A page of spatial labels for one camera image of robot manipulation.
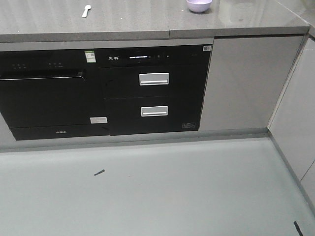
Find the black disinfection cabinet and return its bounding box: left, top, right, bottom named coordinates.
left=95, top=44, right=212, bottom=135

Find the purple bowl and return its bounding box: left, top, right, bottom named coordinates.
left=186, top=0, right=212, bottom=13

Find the pale green spoon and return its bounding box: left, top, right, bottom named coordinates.
left=82, top=4, right=92, bottom=18

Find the grey cabinet door right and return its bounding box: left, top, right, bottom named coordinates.
left=199, top=36, right=303, bottom=131

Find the black built-in dishwasher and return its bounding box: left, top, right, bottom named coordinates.
left=0, top=49, right=110, bottom=141

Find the black tape strip right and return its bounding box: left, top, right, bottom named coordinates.
left=293, top=221, right=303, bottom=236

